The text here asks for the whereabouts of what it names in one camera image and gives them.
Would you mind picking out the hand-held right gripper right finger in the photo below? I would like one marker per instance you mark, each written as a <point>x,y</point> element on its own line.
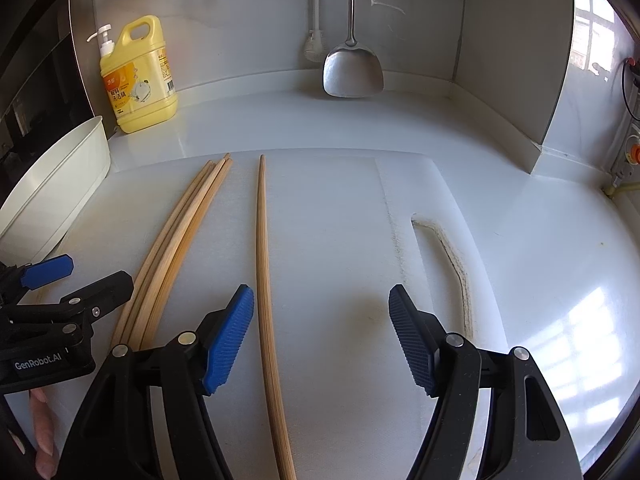
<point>412,340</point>

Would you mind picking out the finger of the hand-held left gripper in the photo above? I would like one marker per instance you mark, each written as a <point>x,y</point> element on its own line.
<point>47,270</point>
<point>105,290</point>

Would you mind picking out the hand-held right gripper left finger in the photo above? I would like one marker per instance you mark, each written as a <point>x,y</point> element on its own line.
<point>227,340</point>

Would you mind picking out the pair of wooden chopsticks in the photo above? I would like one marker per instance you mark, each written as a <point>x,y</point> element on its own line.
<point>263,285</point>

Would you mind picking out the bundle of wooden chopsticks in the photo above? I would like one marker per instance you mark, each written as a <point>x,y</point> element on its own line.
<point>172,255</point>

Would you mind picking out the white round bowl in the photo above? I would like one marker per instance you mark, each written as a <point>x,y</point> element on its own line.
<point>50,185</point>

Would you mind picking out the person's left hand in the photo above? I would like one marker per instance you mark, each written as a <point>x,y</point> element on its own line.
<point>44,425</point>

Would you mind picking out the white plastic cutting board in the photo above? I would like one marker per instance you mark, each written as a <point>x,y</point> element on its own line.
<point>325,260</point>

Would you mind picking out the yellow detergent pump bottle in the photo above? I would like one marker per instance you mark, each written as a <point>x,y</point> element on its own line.
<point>145,85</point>

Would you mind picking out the stainless steel spatula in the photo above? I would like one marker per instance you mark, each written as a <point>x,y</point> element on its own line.
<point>352,75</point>

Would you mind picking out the grey box with orange button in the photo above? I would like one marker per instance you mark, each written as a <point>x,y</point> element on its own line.
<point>632,145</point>

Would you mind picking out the window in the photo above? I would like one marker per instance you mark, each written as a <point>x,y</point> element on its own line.
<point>590,35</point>

